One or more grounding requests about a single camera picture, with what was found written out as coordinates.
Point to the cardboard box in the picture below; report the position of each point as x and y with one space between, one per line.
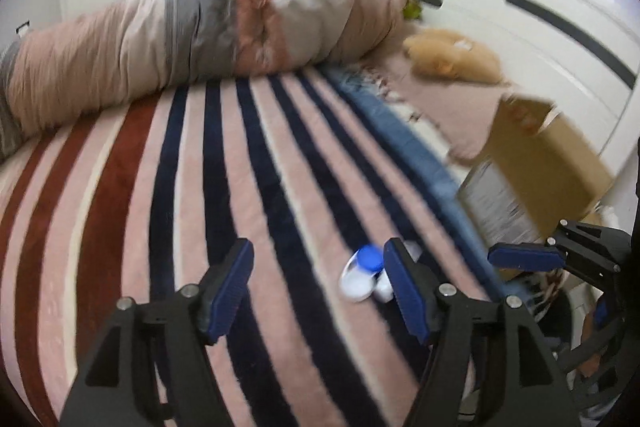
545 167

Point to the brown plush toy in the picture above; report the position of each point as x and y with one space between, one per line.
457 57

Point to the beige ribbed blanket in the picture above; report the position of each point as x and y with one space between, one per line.
450 117

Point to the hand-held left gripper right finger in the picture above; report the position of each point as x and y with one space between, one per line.
405 289

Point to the green plush toy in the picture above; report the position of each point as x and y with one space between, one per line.
412 8

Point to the beige grey striped duvet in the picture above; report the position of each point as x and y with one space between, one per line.
200 22

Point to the small white plastic gadget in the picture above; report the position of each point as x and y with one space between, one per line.
361 274

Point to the striped plush blanket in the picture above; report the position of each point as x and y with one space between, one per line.
200 232

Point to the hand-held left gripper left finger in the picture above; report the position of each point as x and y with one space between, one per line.
227 289

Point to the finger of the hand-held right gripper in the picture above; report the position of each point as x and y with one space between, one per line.
525 257

